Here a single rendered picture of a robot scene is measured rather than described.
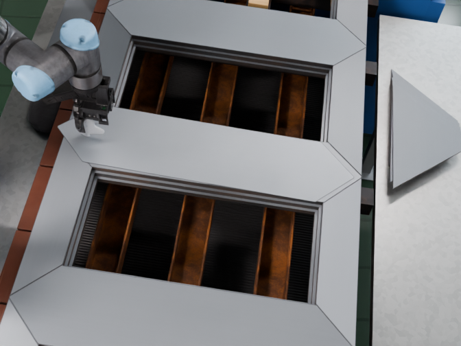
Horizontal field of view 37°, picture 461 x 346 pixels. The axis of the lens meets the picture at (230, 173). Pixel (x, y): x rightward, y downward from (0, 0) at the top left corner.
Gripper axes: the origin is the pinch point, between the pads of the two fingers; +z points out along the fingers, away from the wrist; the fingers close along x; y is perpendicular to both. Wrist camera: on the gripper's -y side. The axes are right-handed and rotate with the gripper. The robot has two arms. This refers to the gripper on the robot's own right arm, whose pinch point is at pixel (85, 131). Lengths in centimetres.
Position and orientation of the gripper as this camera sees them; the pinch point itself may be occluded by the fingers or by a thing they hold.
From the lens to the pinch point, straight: 175.6
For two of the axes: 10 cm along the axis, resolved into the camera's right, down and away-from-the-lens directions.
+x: 1.3, -8.2, 5.6
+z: -0.7, 5.5, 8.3
